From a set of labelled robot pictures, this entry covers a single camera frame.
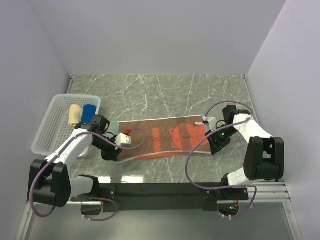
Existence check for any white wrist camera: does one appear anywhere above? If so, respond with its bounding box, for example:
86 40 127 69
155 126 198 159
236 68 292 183
114 129 132 149
195 116 218 132

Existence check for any aluminium rail frame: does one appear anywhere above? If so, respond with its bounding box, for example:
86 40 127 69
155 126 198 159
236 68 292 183
18 74 299 240

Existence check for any white plastic basket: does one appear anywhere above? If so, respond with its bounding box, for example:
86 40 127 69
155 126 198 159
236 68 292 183
31 94 101 157

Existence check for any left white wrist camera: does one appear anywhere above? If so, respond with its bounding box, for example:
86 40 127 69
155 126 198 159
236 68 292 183
114 129 132 149

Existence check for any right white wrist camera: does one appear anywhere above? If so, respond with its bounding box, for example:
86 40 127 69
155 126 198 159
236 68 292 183
195 116 218 132

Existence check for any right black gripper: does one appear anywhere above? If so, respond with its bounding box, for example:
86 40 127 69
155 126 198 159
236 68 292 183
205 125 238 156

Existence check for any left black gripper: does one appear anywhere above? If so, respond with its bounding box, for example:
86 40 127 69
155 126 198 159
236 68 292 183
91 134 123 162

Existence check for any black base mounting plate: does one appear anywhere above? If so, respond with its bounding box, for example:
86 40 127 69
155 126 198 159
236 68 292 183
71 182 249 213

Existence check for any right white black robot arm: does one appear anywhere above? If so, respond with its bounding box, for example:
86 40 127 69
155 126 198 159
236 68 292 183
202 105 285 200

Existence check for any rolled beige towel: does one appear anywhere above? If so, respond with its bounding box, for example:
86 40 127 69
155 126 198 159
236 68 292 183
68 104 83 130

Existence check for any rolled blue towel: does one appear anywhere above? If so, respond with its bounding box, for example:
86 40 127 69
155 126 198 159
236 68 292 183
80 104 97 123

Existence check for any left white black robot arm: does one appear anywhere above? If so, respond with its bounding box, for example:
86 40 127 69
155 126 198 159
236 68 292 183
28 115 121 208

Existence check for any brown orange bear towel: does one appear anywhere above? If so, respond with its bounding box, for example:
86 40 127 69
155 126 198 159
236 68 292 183
117 115 207 163

